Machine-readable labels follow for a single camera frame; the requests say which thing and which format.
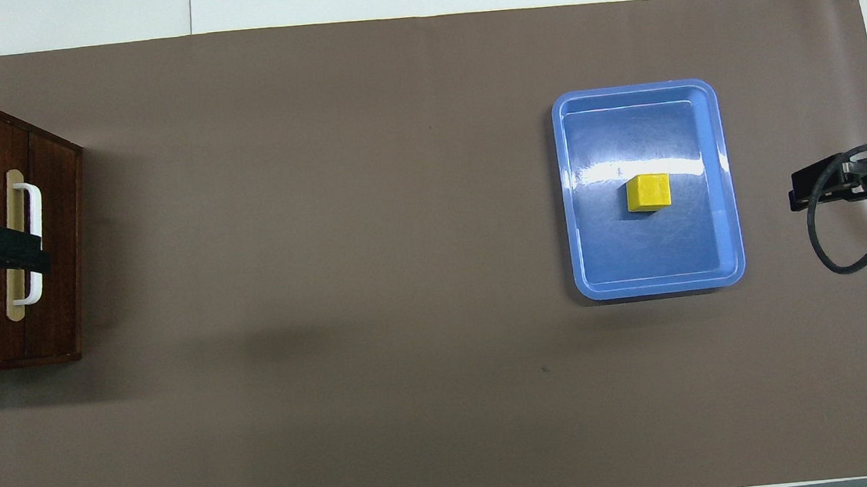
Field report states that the white drawer handle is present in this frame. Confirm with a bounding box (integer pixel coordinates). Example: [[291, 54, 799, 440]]
[[5, 181, 52, 307]]

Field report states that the yellow block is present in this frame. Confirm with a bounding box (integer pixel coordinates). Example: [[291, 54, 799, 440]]
[[625, 171, 673, 215]]

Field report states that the blue plastic tray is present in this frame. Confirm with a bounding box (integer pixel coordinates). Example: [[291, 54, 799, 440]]
[[549, 76, 749, 305]]

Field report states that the brown table mat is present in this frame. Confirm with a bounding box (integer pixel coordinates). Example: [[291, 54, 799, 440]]
[[0, 0, 867, 487]]

